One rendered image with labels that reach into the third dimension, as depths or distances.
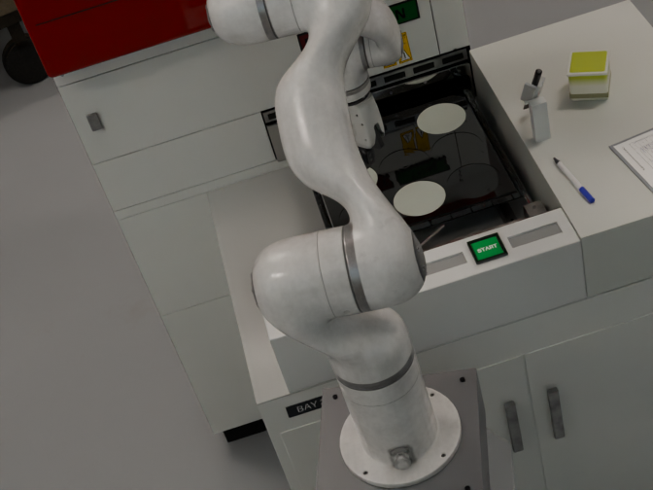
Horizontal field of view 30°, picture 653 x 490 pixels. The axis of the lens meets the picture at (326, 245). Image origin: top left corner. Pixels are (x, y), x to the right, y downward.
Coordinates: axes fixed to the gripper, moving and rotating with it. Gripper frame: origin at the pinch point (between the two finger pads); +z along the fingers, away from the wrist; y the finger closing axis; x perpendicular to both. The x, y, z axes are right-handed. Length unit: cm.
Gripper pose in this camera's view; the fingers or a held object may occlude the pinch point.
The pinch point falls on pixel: (365, 157)
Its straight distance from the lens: 231.3
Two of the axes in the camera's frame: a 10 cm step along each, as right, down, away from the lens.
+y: 7.4, 3.3, -5.9
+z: 2.2, 7.1, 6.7
